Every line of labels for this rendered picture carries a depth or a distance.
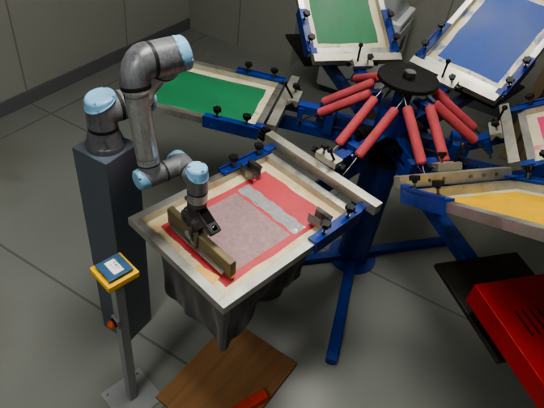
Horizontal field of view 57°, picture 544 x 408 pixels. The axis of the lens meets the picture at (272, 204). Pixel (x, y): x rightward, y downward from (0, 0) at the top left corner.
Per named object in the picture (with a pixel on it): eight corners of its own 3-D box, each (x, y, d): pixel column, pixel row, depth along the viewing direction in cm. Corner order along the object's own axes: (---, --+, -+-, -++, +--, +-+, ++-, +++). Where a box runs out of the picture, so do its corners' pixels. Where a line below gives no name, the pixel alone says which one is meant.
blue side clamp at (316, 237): (314, 254, 206) (317, 242, 201) (305, 247, 208) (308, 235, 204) (359, 223, 223) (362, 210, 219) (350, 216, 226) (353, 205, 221)
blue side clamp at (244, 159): (224, 184, 232) (225, 172, 228) (217, 179, 235) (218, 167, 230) (270, 161, 250) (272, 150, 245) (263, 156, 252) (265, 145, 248)
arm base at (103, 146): (77, 146, 199) (73, 125, 193) (104, 130, 210) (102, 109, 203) (105, 161, 194) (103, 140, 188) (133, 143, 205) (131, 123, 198)
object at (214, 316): (223, 354, 214) (228, 291, 186) (159, 290, 236) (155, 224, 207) (228, 350, 216) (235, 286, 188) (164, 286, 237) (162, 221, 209)
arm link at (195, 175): (200, 156, 178) (213, 168, 173) (199, 180, 185) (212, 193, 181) (180, 163, 174) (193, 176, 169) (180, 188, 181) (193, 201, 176)
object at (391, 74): (357, 289, 317) (423, 100, 228) (309, 252, 336) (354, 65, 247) (393, 259, 341) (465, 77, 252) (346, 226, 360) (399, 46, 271)
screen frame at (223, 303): (223, 315, 178) (223, 308, 175) (128, 223, 205) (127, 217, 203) (358, 218, 223) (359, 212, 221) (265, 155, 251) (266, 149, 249)
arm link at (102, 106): (81, 121, 196) (76, 89, 187) (113, 112, 203) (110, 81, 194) (94, 136, 189) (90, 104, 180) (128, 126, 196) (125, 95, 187)
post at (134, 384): (125, 427, 238) (104, 303, 175) (100, 394, 249) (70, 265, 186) (164, 397, 251) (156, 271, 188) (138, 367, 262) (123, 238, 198)
